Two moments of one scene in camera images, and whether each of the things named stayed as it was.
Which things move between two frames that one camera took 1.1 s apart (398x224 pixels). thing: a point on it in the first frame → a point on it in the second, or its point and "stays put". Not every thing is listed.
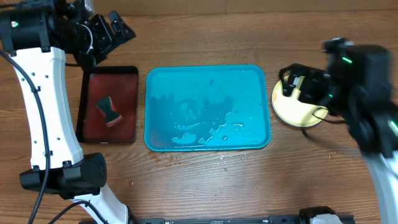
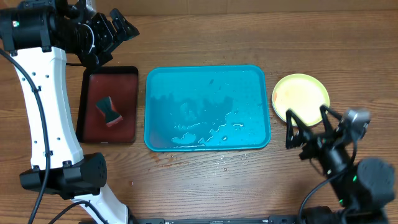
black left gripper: (109, 39) stays put
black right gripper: (318, 85) → (323, 141)
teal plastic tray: (193, 107) stays put
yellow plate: (293, 111) stays put
